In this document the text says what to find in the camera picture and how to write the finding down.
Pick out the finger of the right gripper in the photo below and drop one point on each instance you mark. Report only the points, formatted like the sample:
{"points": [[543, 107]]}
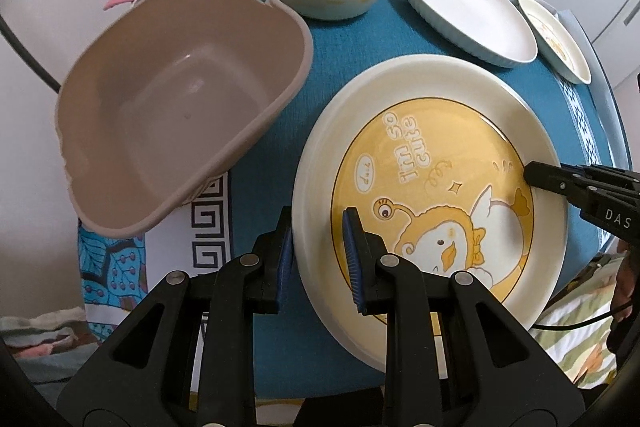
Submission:
{"points": [[583, 183]]}

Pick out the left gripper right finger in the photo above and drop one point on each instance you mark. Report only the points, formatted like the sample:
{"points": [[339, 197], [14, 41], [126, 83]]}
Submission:
{"points": [[384, 283]]}

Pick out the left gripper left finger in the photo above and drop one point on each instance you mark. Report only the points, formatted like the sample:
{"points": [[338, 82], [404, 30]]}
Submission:
{"points": [[253, 283]]}

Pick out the small duck pattern plate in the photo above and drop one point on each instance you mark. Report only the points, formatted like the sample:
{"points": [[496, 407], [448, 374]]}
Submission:
{"points": [[555, 43]]}

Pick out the large yellow duck plate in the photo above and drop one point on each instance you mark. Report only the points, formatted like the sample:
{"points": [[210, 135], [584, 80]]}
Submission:
{"points": [[430, 150]]}

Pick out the white oval plate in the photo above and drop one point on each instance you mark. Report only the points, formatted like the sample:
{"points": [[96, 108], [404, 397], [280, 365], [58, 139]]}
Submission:
{"points": [[492, 30]]}

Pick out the brown plastic basin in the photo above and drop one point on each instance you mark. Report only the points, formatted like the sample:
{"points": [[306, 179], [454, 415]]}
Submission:
{"points": [[169, 97]]}

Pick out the blue patterned tablecloth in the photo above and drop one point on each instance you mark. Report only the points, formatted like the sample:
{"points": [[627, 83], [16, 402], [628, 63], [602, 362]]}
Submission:
{"points": [[296, 357]]}

